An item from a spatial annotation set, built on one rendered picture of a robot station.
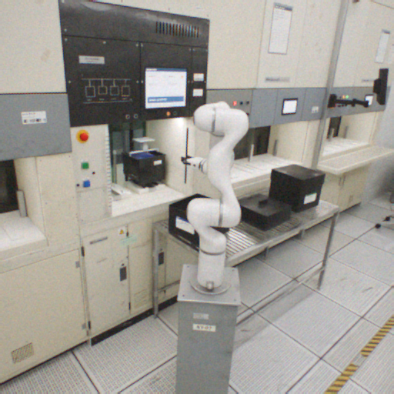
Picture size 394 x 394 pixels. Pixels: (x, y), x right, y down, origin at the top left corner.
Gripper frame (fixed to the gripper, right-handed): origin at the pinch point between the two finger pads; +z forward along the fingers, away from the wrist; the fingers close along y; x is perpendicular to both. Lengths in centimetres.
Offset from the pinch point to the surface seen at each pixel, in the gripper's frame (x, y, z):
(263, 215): -33, 35, -35
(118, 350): -119, -48, 2
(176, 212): -28.4, -12.7, -7.9
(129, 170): -18, -10, 46
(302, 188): -24, 77, -35
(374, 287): -119, 154, -76
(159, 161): -10.9, 6.0, 34.7
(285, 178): -20, 76, -21
